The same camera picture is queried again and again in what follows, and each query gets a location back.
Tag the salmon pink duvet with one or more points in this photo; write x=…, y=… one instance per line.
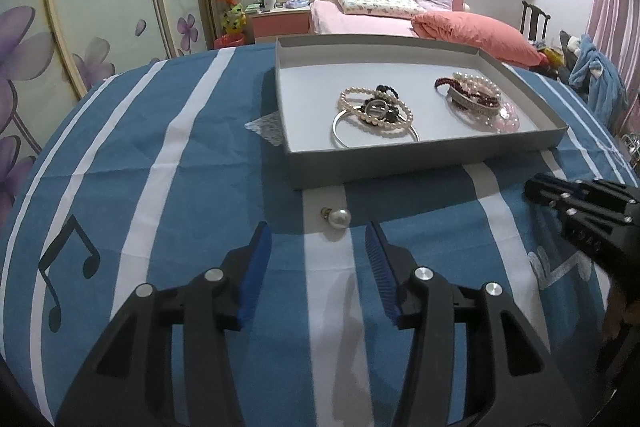
x=494, y=37

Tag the pearl earring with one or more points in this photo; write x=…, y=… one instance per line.
x=336, y=218

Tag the grey cardboard tray box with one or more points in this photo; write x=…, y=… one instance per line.
x=395, y=83

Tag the pink bed sheet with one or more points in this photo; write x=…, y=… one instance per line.
x=328, y=19

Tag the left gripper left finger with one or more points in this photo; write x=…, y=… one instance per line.
x=126, y=380

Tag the floral sliding wardrobe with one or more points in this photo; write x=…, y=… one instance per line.
x=54, y=51

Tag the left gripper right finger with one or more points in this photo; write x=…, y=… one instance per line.
x=510, y=378

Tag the grey cuff bangle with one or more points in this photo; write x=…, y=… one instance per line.
x=480, y=103

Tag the dark wooden chair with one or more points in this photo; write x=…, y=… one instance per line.
x=534, y=22

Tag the pink nightstand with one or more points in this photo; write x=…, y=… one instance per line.
x=269, y=26

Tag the white floral pillow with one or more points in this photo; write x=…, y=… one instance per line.
x=405, y=9

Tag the pink curtain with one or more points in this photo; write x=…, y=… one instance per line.
x=614, y=28

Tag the blue white striped bedsheet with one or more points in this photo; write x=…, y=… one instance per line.
x=162, y=170

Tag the blue clothes pile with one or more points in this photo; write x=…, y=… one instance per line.
x=596, y=79

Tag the right hand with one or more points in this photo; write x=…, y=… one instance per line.
x=620, y=311

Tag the silver round bangle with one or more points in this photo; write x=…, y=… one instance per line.
x=348, y=131

